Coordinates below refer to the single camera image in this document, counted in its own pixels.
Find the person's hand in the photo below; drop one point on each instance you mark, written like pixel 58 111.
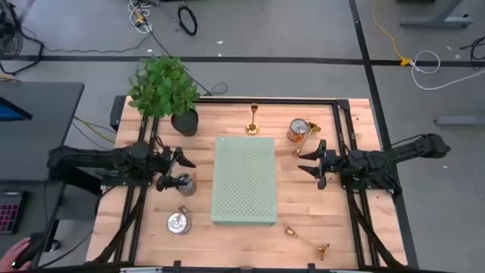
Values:
pixel 9 254

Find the black table edge clamp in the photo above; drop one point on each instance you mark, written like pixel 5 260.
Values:
pixel 177 266
pixel 311 267

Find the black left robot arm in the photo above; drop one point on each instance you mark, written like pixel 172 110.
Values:
pixel 94 157

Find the silver aluminium extrusion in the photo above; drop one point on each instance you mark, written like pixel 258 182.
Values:
pixel 142 270

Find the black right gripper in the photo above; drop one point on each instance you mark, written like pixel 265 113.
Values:
pixel 330 162

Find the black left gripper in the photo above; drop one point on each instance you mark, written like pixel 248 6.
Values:
pixel 161 163

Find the blue lit screen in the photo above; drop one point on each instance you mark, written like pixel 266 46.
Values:
pixel 9 112

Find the green potted plant black pot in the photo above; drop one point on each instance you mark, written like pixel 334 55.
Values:
pixel 163 87

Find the black aluminium table frame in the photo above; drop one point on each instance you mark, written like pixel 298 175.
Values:
pixel 265 101

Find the gold candlestick holder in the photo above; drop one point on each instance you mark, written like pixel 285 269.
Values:
pixel 314 127
pixel 323 251
pixel 252 129

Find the grey desk foot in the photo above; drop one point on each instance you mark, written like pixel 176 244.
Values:
pixel 458 120

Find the dark grey desk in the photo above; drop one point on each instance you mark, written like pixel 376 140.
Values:
pixel 38 144

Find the black keyboard pink keys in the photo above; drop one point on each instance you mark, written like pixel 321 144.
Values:
pixel 9 216

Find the black computer mouse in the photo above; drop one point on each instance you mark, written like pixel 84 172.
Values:
pixel 32 246

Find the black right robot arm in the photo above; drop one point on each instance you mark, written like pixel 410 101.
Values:
pixel 379 161

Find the black floor fan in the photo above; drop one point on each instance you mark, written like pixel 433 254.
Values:
pixel 11 41

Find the grey desk leg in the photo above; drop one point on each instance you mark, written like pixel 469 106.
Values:
pixel 435 21

